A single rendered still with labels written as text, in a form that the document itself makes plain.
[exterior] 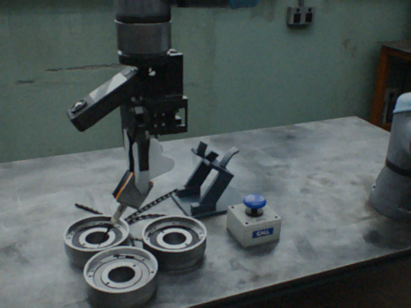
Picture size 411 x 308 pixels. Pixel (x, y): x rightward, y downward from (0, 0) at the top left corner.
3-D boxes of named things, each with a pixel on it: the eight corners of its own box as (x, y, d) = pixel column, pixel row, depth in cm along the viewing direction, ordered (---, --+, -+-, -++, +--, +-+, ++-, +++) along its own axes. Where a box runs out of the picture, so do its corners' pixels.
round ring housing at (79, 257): (117, 276, 72) (115, 255, 71) (54, 267, 74) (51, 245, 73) (139, 239, 82) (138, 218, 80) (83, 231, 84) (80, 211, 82)
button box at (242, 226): (243, 249, 79) (244, 224, 77) (226, 228, 85) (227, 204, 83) (285, 239, 82) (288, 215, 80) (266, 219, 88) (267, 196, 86)
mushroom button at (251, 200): (248, 230, 80) (250, 205, 78) (237, 218, 84) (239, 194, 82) (268, 225, 82) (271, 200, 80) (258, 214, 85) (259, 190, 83)
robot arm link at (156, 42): (123, 25, 59) (107, 17, 65) (125, 61, 60) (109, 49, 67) (179, 22, 61) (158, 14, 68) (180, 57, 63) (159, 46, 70)
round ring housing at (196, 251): (210, 239, 82) (211, 219, 80) (200, 276, 73) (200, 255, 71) (152, 232, 84) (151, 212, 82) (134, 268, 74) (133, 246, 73)
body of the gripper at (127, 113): (188, 137, 69) (189, 54, 64) (131, 145, 65) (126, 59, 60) (169, 120, 75) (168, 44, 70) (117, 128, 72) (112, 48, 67)
